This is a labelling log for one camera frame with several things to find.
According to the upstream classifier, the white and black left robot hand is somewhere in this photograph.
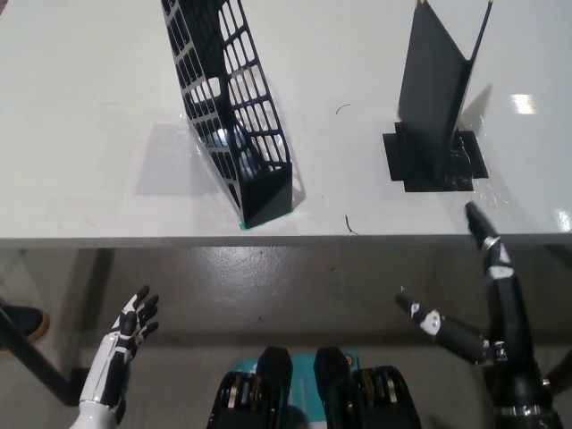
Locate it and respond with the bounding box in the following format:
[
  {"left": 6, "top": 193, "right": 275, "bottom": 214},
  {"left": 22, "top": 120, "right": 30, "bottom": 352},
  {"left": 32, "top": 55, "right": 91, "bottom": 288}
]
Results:
[{"left": 79, "top": 285, "right": 161, "bottom": 408}]

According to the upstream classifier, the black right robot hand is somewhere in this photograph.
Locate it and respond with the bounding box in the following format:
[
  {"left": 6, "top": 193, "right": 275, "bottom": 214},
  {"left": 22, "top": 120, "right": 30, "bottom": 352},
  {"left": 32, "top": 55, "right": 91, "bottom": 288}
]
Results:
[{"left": 394, "top": 201, "right": 556, "bottom": 410}]

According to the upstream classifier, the black notebook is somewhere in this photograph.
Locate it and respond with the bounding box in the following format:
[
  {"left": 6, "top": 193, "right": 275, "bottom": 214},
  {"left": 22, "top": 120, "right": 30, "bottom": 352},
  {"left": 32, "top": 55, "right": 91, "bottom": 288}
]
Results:
[{"left": 396, "top": 0, "right": 495, "bottom": 185}]

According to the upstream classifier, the black and teal robot body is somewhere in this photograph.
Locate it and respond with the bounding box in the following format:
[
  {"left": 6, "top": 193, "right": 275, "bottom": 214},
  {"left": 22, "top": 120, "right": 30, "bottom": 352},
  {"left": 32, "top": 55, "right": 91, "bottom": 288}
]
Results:
[{"left": 206, "top": 344, "right": 424, "bottom": 429}]

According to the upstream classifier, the black mesh file shelf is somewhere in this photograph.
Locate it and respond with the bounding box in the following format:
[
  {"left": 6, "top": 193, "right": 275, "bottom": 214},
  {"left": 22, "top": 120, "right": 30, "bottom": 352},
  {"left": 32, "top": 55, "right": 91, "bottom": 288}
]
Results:
[{"left": 159, "top": 0, "right": 294, "bottom": 227}]

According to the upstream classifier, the black metal table leg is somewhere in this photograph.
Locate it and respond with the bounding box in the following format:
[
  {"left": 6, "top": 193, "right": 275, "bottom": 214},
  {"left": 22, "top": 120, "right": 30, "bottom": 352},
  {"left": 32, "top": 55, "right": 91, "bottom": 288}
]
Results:
[{"left": 0, "top": 307, "right": 93, "bottom": 407}]

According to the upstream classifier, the black shoe with tan sole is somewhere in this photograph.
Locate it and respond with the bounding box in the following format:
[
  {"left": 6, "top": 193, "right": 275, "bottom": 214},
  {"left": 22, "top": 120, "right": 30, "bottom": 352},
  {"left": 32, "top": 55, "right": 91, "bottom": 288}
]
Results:
[{"left": 0, "top": 305, "right": 51, "bottom": 344}]

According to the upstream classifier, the black tape patch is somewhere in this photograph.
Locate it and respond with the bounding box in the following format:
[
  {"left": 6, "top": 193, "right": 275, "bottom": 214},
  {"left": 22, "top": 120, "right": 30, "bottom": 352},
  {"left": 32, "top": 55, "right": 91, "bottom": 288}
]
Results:
[{"left": 383, "top": 129, "right": 489, "bottom": 194}]

